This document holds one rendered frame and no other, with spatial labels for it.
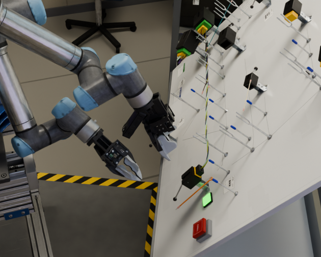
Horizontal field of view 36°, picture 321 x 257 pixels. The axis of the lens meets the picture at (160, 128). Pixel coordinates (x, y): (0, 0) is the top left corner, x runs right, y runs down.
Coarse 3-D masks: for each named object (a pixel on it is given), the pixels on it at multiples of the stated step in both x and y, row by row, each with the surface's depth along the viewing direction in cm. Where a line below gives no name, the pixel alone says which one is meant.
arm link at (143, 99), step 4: (148, 88) 139; (144, 92) 137; (148, 92) 138; (136, 96) 137; (140, 96) 137; (144, 96) 137; (148, 96) 138; (128, 100) 139; (132, 100) 138; (136, 100) 137; (140, 100) 137; (144, 100) 138; (148, 100) 139; (132, 104) 139; (136, 104) 138; (140, 104) 138; (144, 104) 138
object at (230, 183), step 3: (231, 177) 155; (228, 180) 155; (231, 180) 154; (225, 183) 156; (228, 183) 154; (231, 183) 153; (228, 186) 154; (231, 186) 152; (225, 189) 154; (231, 189) 151; (225, 192) 153
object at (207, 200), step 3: (210, 192) 159; (207, 195) 159; (210, 195) 158; (204, 198) 159; (207, 198) 158; (210, 198) 157; (204, 201) 158; (207, 201) 157; (210, 201) 156; (204, 204) 158; (207, 204) 157; (204, 207) 158
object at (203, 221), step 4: (200, 220) 150; (204, 220) 149; (196, 224) 151; (200, 224) 149; (204, 224) 148; (196, 228) 150; (200, 228) 148; (204, 228) 147; (196, 232) 149; (200, 232) 147; (204, 232) 147; (196, 236) 148
